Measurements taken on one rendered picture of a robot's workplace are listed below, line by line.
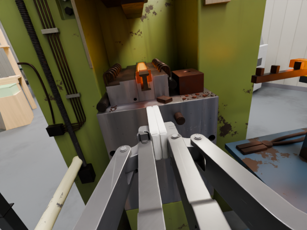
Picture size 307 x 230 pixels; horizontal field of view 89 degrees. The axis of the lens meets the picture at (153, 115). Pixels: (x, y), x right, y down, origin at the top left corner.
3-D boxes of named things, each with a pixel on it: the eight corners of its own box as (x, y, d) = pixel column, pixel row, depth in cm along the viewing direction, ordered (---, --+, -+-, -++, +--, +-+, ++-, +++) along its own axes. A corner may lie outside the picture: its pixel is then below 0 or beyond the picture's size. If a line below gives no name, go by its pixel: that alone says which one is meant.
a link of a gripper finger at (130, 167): (156, 168, 13) (120, 174, 13) (150, 136, 18) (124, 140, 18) (153, 154, 12) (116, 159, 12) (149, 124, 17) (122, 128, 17)
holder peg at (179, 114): (185, 124, 46) (185, 116, 45) (176, 126, 46) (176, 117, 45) (182, 118, 50) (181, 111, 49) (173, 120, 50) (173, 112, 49)
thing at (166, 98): (172, 101, 49) (172, 97, 49) (165, 103, 48) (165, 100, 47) (163, 98, 53) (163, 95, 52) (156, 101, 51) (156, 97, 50)
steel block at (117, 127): (213, 195, 66) (219, 96, 48) (124, 210, 65) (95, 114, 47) (180, 130, 117) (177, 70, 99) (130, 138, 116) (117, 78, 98)
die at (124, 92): (169, 97, 53) (167, 71, 49) (110, 106, 52) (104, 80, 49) (156, 75, 91) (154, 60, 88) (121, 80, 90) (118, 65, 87)
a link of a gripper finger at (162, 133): (158, 133, 14) (167, 132, 14) (151, 105, 20) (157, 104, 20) (161, 160, 15) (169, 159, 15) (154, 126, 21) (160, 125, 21)
